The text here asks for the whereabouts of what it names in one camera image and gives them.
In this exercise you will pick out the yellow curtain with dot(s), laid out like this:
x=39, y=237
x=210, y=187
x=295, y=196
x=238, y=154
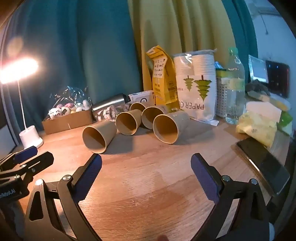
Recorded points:
x=180, y=25

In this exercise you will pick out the yellow tissue packet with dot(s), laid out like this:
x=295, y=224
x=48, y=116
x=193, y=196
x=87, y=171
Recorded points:
x=256, y=129

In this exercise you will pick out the teal curtain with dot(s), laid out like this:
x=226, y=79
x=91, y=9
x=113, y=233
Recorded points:
x=81, y=46
x=242, y=27

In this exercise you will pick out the small white carton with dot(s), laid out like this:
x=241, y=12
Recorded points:
x=143, y=97

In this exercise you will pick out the black smartphone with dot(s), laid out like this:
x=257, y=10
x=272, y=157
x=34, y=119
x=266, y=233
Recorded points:
x=263, y=163

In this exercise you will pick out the white perforated basket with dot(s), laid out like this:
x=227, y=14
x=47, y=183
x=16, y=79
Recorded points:
x=221, y=97

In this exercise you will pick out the dark wall panel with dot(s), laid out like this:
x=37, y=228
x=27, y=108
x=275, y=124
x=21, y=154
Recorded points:
x=278, y=78

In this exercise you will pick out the clear printed plastic bottle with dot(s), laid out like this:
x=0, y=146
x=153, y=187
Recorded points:
x=106, y=113

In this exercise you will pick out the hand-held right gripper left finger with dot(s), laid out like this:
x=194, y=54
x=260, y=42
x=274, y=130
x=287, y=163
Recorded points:
x=90, y=177

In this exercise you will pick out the green plastic packet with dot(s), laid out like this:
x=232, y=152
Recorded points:
x=285, y=119

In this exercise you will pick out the white tissue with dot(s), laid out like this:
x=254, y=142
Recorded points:
x=263, y=111

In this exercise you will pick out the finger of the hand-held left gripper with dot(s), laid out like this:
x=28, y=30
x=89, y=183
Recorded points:
x=40, y=162
x=25, y=153

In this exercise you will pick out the blue plastic packet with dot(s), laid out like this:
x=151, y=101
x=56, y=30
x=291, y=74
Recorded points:
x=218, y=65

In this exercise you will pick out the white pack of paper cups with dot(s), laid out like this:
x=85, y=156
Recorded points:
x=199, y=76

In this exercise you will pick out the clear cellophane bag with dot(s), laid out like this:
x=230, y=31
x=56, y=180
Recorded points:
x=69, y=93

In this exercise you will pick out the green yellow sponge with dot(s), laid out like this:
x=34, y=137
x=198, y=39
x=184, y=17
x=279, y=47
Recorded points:
x=220, y=73

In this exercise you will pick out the white desk lamp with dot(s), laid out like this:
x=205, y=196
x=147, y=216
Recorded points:
x=30, y=138

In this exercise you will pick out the clear plastic water bottle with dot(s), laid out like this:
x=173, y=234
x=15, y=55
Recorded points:
x=234, y=92

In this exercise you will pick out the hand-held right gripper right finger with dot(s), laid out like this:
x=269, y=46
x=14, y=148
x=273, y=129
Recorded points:
x=204, y=178

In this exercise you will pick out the pile of small plush toys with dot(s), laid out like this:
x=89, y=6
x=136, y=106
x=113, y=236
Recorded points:
x=67, y=110

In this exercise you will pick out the beige paper cup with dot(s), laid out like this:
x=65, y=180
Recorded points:
x=106, y=131
x=180, y=122
x=160, y=109
x=138, y=106
x=134, y=115

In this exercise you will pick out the stainless steel flask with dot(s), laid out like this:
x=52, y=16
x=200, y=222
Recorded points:
x=108, y=102

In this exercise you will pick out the brown cardboard box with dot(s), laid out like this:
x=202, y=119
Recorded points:
x=69, y=122

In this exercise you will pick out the yellow paper bag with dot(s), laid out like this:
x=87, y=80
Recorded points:
x=161, y=81

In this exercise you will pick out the yellow scouring sponge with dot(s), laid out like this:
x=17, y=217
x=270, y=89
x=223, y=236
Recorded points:
x=275, y=102

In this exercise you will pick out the silver framed panel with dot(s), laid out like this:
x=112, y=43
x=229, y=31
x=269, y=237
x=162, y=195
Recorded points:
x=258, y=68

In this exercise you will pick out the grey cloth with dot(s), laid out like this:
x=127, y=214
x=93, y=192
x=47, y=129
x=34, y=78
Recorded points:
x=256, y=87

